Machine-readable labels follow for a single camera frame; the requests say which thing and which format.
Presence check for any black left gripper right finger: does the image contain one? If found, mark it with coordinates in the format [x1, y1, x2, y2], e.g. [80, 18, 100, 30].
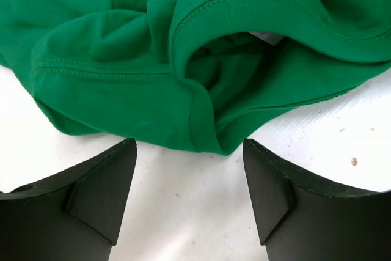
[243, 139, 390, 261]

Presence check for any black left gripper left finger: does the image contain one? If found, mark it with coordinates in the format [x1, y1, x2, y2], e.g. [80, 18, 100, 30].
[1, 139, 136, 261]

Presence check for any green t shirt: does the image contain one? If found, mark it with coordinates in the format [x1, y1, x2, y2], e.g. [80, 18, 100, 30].
[1, 0, 390, 155]

